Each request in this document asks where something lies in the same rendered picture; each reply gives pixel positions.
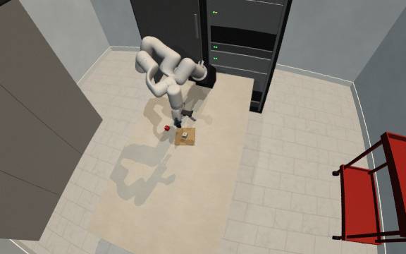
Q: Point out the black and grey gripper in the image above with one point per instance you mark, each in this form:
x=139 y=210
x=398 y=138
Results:
x=176 y=114

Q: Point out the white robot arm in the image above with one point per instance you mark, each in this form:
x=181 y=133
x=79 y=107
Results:
x=169 y=85

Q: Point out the tan mat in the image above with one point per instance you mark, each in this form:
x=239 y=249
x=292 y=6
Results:
x=190 y=140

